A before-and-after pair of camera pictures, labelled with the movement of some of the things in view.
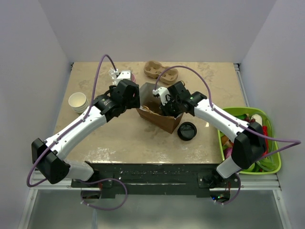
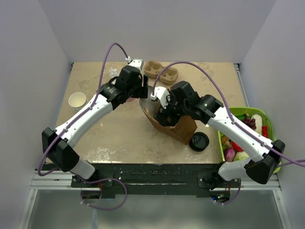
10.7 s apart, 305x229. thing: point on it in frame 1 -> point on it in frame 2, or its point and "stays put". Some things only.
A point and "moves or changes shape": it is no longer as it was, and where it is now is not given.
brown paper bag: [150, 110] moves or changes shape
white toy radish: [257, 118] stays put
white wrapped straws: [113, 73] stays put
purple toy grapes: [247, 119] stays put
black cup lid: [186, 131] -> [198, 141]
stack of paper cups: [78, 101] stays put
